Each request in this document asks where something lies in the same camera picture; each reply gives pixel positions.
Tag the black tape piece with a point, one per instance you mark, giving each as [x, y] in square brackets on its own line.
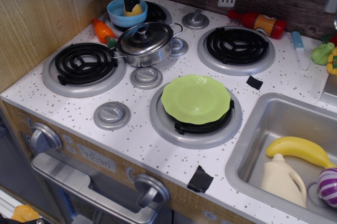
[254, 83]
[200, 181]

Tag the grey stove knob back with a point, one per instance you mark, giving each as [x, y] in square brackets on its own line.
[195, 21]

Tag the silver oven door handle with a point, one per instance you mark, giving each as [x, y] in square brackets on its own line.
[73, 182]

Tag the front left black burner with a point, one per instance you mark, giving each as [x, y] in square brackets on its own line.
[82, 70]

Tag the yellow toy banana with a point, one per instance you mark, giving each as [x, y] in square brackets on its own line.
[301, 148]

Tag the yellow toy corn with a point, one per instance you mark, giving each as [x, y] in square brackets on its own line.
[137, 10]

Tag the yellow toy pepper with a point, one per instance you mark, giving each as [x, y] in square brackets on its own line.
[332, 62]

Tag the silver sink basin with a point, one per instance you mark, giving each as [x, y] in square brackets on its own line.
[275, 116]

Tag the grey stove knob front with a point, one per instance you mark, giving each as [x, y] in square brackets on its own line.
[112, 116]

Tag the left oven dial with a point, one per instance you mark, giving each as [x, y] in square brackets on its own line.
[44, 138]

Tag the green plastic plate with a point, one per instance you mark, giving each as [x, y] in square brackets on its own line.
[196, 99]

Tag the back right black burner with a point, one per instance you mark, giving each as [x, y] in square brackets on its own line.
[235, 51]

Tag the black tape piece lower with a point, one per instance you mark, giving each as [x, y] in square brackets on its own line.
[200, 181]

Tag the oven dial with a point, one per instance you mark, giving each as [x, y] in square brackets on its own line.
[151, 190]
[44, 138]

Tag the red toy ketchup bottle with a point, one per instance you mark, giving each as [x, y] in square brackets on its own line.
[264, 24]

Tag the light blue bowl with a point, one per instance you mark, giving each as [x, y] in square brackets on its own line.
[115, 11]

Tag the right oven dial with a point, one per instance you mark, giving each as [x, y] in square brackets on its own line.
[151, 190]

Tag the cream toy detergent bottle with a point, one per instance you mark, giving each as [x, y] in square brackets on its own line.
[280, 179]

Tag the orange toy carrot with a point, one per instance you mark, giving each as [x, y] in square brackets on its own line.
[104, 33]

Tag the blue handled toy knife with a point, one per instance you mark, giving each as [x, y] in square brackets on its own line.
[299, 48]

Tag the back left black burner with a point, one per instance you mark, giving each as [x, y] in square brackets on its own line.
[155, 13]

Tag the steel pot with lid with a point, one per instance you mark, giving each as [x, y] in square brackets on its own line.
[146, 44]

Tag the front right black burner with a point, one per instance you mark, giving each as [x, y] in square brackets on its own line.
[163, 124]

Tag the black burner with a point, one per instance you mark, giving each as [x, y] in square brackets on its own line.
[163, 124]
[155, 13]
[82, 70]
[235, 51]

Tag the green toy pear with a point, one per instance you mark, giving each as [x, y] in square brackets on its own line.
[320, 54]

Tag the black tape piece upper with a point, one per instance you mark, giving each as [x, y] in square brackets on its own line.
[254, 83]

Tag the grey stove knob middle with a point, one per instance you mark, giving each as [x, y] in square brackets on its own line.
[146, 78]

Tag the orange object bottom left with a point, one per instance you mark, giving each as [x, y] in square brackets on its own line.
[24, 213]

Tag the oven clock display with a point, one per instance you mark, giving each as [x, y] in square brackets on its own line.
[97, 158]

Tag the purple striped toy onion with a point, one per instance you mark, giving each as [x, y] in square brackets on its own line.
[326, 184]

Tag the grey stove knob behind pot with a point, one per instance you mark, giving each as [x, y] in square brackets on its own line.
[179, 47]

